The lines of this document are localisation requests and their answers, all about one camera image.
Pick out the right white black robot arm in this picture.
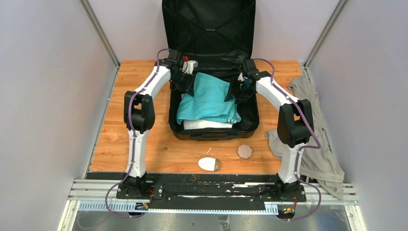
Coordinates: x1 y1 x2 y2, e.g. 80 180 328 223
225 59 316 201

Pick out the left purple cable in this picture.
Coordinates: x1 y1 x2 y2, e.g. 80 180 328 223
105 48 173 219

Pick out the grey shirt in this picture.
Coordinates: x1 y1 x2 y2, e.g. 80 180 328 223
266 76 345 201

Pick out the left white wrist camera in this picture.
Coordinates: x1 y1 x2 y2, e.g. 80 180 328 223
181 56 198 75

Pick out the left aluminium corner post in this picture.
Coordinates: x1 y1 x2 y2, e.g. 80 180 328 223
79 0 120 70

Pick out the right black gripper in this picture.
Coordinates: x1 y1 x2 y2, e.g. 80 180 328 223
225 77 253 105

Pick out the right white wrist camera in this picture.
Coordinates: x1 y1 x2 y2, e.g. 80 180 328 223
237 73 245 82

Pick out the aluminium rail frame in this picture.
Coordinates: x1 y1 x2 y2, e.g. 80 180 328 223
58 180 366 231

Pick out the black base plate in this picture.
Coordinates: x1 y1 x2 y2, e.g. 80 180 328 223
86 172 306 212

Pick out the white shirt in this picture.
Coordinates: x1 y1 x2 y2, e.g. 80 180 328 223
182 119 237 130

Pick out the white round compact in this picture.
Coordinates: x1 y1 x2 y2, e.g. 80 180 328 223
198 157 221 171

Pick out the right aluminium corner post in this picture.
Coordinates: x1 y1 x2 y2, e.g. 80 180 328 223
304 0 349 69

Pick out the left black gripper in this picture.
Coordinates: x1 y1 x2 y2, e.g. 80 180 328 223
171 71 196 97

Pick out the teal shirt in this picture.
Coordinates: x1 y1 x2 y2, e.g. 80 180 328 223
176 72 242 124

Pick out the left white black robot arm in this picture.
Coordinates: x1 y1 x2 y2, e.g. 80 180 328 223
120 49 198 199

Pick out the aluminium corner post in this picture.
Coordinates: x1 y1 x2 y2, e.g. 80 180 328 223
304 0 349 69
79 0 120 70

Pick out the black suitcase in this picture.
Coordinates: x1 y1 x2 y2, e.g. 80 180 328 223
162 0 259 141

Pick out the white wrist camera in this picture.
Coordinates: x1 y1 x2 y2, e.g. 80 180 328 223
237 73 245 82
181 56 198 75

